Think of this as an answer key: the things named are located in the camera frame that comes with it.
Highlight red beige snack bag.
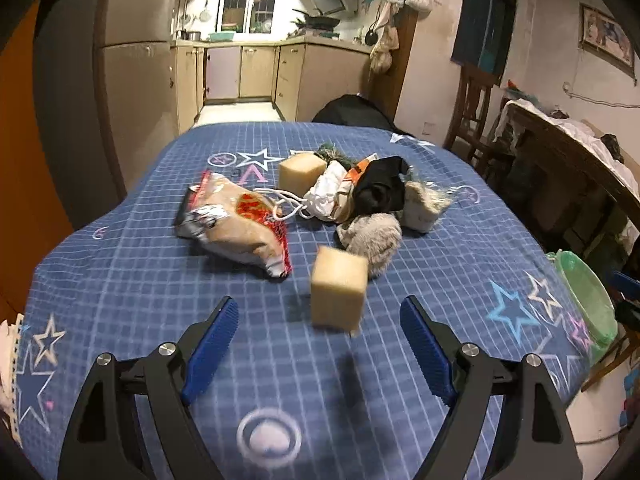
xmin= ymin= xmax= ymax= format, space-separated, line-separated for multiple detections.
xmin=174 ymin=170 xmax=292 ymax=280

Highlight yellow sponge cube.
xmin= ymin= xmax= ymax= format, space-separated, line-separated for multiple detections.
xmin=278 ymin=152 xmax=328 ymax=197
xmin=310 ymin=246 xmax=369 ymax=333

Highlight grey fuzzy ball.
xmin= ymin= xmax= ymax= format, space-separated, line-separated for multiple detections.
xmin=336 ymin=212 xmax=402 ymax=278

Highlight white mask with strings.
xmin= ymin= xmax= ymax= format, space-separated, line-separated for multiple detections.
xmin=254 ymin=160 xmax=355 ymax=223

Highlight black cloth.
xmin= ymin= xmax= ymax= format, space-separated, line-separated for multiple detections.
xmin=352 ymin=156 xmax=409 ymax=216

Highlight green scrubbing pad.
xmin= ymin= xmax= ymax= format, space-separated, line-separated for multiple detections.
xmin=314 ymin=142 xmax=357 ymax=170

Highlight orange white carton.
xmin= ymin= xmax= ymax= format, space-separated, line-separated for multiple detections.
xmin=345 ymin=153 xmax=378 ymax=184

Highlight green lined trash bin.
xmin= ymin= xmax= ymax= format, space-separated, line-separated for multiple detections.
xmin=547 ymin=250 xmax=618 ymax=364

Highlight kitchen counter cabinets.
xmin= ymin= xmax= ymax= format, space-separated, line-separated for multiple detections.
xmin=171 ymin=36 xmax=370 ymax=133

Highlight blue star patterned tablecloth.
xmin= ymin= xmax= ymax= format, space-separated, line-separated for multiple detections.
xmin=15 ymin=122 xmax=590 ymax=479

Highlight dark wooden dining table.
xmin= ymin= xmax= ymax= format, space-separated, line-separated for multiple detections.
xmin=486 ymin=113 xmax=639 ymax=278

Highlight orange wooden cabinet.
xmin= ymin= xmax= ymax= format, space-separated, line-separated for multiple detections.
xmin=1 ymin=2 xmax=73 ymax=322

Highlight dark wooden chair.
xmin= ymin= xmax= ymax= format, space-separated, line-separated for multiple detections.
xmin=442 ymin=63 xmax=498 ymax=176

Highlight black cloth covered bundle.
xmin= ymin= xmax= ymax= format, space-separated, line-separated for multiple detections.
xmin=311 ymin=94 xmax=408 ymax=136

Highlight framed elephant picture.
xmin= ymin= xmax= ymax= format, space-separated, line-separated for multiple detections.
xmin=579 ymin=3 xmax=636 ymax=78

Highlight silver refrigerator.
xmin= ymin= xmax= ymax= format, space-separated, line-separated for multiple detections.
xmin=34 ymin=0 xmax=178 ymax=229

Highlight black wok on stove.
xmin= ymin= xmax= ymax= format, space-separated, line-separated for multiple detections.
xmin=295 ymin=9 xmax=340 ymax=32

